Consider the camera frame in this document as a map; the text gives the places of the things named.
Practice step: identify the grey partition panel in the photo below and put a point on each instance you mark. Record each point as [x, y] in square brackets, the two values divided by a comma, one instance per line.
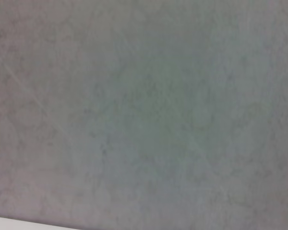
[144, 107]

